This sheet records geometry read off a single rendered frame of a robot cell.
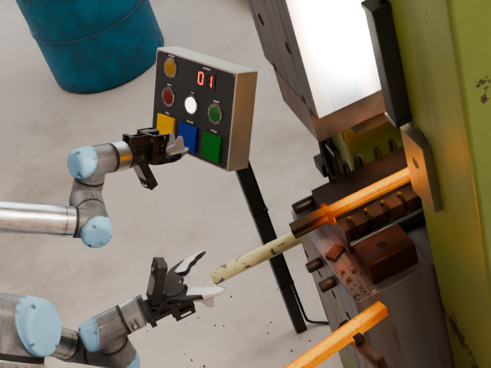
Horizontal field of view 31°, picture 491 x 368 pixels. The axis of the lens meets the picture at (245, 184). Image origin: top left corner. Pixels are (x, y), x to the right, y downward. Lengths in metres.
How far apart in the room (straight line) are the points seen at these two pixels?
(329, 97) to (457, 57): 0.44
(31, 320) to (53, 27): 3.09
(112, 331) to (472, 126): 1.00
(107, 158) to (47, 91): 2.98
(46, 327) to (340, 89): 0.76
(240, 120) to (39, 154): 2.38
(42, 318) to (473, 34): 0.99
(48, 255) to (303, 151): 1.23
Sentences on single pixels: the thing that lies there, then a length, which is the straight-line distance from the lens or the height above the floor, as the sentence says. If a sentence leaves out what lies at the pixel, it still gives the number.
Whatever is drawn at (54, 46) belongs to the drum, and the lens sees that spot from 4.83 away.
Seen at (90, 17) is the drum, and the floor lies 0.44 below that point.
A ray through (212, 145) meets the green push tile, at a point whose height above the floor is 1.02.
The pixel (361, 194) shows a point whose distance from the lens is 2.15.
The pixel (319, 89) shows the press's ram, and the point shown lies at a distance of 1.78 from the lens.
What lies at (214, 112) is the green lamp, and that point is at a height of 1.10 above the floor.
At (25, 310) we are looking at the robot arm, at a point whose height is 1.28.
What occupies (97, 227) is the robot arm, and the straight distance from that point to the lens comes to 2.08.
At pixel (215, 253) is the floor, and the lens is 3.62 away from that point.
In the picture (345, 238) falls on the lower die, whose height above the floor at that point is 0.96.
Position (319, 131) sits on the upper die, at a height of 1.30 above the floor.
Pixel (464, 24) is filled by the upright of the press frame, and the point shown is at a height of 1.69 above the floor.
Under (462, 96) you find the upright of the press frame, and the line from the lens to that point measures 1.47.
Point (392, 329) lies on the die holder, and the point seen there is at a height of 0.77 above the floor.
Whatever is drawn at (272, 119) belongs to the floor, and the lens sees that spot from 4.21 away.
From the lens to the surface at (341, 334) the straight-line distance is 1.83.
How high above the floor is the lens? 2.44
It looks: 39 degrees down
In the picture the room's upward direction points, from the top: 20 degrees counter-clockwise
